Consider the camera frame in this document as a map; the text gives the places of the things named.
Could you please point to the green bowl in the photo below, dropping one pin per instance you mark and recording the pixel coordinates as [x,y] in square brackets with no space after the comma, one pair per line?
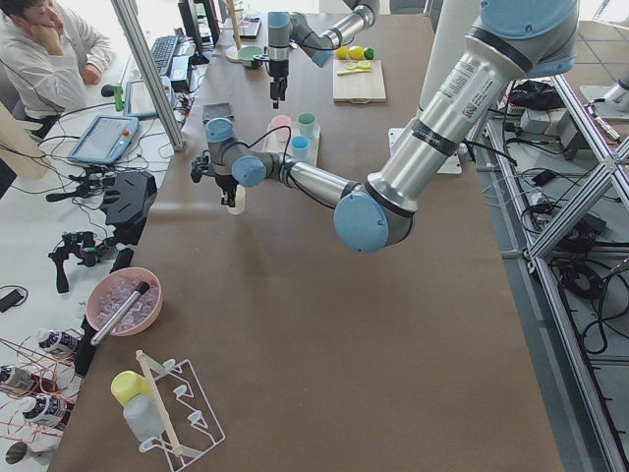
[249,55]

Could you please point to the black keyboard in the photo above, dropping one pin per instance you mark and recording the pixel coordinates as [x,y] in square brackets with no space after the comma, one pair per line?
[162,52]

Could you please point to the white wire rack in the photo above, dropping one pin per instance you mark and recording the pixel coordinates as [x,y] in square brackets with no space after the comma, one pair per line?
[192,428]

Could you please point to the cream rabbit tray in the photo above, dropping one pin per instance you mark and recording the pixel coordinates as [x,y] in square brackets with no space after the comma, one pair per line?
[272,144]

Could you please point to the pink plastic cup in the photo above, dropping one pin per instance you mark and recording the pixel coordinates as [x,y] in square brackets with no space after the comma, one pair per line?
[281,126]

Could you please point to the wooden cup stand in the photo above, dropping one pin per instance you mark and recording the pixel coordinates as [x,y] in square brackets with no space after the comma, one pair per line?
[232,52]

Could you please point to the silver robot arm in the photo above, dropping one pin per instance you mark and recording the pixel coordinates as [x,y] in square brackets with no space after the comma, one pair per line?
[287,28]
[508,41]

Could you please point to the yellow cup on rack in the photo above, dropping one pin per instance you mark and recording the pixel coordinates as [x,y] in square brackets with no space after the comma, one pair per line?
[127,385]

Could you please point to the green plastic cup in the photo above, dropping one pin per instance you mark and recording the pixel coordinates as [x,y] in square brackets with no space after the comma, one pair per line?
[306,124]

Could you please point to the cream plastic cup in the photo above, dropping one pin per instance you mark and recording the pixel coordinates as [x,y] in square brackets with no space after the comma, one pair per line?
[239,201]

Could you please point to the pink bowl with ice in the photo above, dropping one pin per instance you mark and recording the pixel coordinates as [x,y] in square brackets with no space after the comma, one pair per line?
[114,290]

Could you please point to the metal tool in bowl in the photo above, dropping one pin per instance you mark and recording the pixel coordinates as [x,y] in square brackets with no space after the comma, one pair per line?
[120,314]

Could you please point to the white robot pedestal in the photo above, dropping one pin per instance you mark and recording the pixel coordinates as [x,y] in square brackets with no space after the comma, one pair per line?
[451,21]

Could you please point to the whole yellow lemon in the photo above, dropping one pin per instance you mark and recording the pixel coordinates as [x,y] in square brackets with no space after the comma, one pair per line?
[341,53]
[356,53]

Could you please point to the yellow plastic knife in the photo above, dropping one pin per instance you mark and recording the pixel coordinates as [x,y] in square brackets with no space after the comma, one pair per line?
[342,73]

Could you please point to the wooden cutting board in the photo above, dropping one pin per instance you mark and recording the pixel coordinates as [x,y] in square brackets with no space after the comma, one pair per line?
[358,88]

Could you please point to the blue plastic cup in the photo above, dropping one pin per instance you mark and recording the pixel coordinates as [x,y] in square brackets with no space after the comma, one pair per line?
[300,148]

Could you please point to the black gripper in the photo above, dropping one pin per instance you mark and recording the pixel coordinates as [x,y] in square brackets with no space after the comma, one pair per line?
[278,70]
[224,183]

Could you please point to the person in white shirt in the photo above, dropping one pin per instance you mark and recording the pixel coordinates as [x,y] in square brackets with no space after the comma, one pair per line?
[50,55]

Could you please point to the grey folded cloth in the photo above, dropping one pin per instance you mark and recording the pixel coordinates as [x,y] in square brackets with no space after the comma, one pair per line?
[216,110]

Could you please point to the blue teach pendant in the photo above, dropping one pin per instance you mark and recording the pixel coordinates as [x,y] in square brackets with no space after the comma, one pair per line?
[105,140]
[138,103]

